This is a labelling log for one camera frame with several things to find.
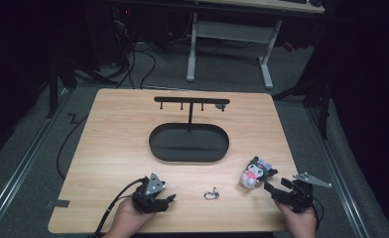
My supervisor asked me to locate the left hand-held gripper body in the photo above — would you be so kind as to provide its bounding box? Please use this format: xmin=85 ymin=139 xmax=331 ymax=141
xmin=131 ymin=172 xmax=171 ymax=214

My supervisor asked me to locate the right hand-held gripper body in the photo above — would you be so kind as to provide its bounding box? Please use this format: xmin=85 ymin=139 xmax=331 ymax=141
xmin=278 ymin=172 xmax=333 ymax=214

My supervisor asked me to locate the black and white plush toy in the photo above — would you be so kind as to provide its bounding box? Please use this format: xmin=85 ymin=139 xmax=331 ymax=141
xmin=239 ymin=156 xmax=279 ymax=190

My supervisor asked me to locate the black hook rack with tray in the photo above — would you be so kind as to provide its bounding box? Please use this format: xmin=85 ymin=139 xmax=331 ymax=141
xmin=148 ymin=96 xmax=231 ymax=164

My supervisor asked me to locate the person's right hand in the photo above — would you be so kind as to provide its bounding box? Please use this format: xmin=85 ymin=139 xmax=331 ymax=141
xmin=275 ymin=201 xmax=318 ymax=238

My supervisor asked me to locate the person's left hand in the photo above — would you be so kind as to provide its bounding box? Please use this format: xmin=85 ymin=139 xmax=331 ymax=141
xmin=103 ymin=197 xmax=156 ymax=238

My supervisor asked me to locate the black metal stand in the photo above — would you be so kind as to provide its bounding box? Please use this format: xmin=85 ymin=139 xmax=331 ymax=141
xmin=271 ymin=62 xmax=334 ymax=141
xmin=46 ymin=54 xmax=119 ymax=120

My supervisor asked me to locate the grey tape strip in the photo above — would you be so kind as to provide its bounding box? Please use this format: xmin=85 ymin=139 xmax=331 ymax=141
xmin=46 ymin=198 xmax=70 ymax=209

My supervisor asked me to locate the dark computer tower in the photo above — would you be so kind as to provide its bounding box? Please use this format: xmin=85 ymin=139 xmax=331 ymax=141
xmin=111 ymin=4 xmax=137 ymax=44

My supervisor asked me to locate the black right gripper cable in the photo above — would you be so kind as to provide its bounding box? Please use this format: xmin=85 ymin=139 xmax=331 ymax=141
xmin=311 ymin=196 xmax=324 ymax=232

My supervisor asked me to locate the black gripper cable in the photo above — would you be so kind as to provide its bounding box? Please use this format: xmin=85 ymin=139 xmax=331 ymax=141
xmin=311 ymin=196 xmax=324 ymax=232
xmin=94 ymin=178 xmax=150 ymax=238

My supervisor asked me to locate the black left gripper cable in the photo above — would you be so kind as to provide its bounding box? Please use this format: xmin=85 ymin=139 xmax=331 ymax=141
xmin=94 ymin=178 xmax=150 ymax=238

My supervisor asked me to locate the metal floor rail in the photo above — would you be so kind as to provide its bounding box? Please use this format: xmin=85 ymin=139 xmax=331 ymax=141
xmin=305 ymin=107 xmax=371 ymax=238
xmin=0 ymin=88 xmax=71 ymax=229

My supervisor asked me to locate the thin black floor cable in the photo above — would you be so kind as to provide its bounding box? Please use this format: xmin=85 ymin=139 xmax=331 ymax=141
xmin=56 ymin=113 xmax=89 ymax=181

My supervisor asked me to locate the bundle of black floor cables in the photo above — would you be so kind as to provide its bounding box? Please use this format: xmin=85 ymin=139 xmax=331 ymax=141
xmin=107 ymin=19 xmax=158 ymax=90

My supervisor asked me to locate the white metal frame desk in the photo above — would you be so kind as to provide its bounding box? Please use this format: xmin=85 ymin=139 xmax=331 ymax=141
xmin=186 ymin=0 xmax=325 ymax=90

